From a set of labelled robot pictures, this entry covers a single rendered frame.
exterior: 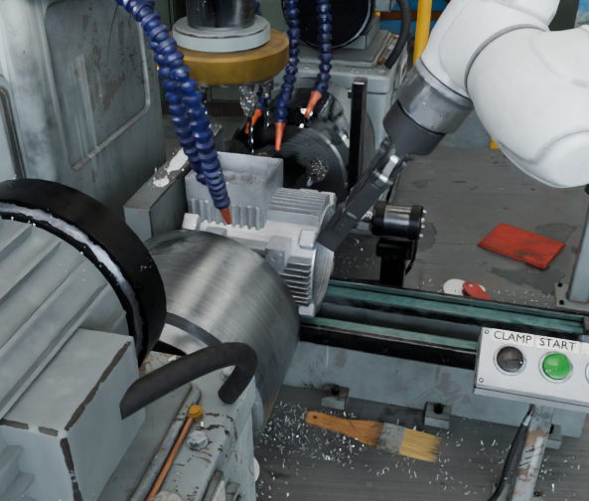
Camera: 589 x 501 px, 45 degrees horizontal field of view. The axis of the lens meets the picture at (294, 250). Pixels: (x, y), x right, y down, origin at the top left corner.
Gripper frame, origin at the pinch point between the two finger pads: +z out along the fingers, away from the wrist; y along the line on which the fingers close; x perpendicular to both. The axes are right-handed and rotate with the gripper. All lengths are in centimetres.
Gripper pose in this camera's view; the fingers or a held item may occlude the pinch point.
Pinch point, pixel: (338, 227)
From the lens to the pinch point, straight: 100.2
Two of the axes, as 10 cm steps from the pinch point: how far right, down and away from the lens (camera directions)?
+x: 8.4, 5.4, 0.8
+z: -4.8, 6.7, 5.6
